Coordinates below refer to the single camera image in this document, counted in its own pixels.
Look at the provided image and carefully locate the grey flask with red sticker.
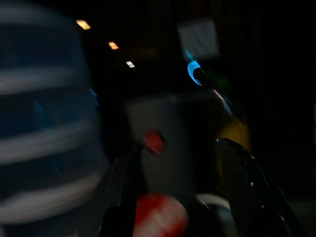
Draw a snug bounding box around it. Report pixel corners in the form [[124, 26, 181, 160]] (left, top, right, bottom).
[[124, 95, 198, 198]]

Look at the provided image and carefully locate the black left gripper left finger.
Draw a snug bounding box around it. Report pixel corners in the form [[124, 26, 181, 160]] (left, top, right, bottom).
[[97, 142, 145, 237]]

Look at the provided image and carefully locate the red white round object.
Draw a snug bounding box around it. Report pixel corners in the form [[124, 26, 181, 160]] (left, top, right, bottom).
[[132, 193, 190, 237]]

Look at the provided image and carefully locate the yellow dish soap bottle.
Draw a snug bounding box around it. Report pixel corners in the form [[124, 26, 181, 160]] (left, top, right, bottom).
[[186, 60, 251, 154]]

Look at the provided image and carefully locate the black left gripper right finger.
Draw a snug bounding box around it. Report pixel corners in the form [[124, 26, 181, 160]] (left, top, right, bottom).
[[214, 137, 301, 237]]

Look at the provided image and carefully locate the white square paper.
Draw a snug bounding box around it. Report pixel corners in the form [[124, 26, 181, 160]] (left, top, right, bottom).
[[177, 17, 221, 61]]

